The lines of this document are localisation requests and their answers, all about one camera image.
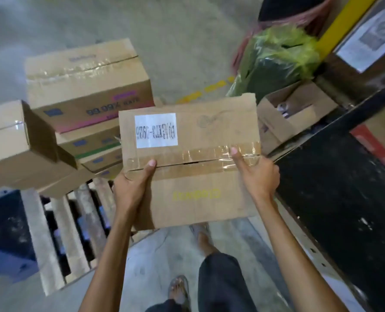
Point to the black mesh roll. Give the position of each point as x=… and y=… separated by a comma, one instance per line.
x=286, y=8

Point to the person's left forearm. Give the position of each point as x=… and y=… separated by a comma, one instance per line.
x=108, y=269

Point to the green plastic bag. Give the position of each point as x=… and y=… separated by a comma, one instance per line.
x=277, y=51

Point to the person's left leg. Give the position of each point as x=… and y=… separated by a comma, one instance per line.
x=179, y=289

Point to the person's right forearm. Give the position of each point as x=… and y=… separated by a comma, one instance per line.
x=296, y=256

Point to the red lubrication cleaner boxes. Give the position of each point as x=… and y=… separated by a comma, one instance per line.
x=384, y=133

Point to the blue Glodway box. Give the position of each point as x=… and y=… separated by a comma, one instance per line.
x=101, y=160
x=109, y=173

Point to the notice paper in plastic sleeve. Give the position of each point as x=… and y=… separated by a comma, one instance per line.
x=368, y=42

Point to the person's leg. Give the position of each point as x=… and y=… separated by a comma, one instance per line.
x=205, y=243
x=179, y=289

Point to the pink striped Glodway box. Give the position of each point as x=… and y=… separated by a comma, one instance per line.
x=88, y=81

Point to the yellow steel column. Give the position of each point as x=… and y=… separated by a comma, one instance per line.
x=342, y=29

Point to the plain brown cardboard box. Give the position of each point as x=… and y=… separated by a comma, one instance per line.
x=10, y=152

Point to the wooden pallet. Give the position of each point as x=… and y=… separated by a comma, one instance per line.
x=70, y=230

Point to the person's left hand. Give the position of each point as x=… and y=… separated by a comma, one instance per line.
x=130, y=194

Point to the person's right hand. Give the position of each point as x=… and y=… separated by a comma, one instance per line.
x=260, y=181

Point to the cardboard box with white label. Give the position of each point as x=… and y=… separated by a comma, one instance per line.
x=195, y=133

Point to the blue pallet jack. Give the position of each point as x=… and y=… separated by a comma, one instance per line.
x=4, y=224

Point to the green striped Glodway box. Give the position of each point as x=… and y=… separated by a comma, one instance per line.
x=91, y=142

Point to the person's right leg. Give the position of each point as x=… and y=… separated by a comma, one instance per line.
x=205, y=243

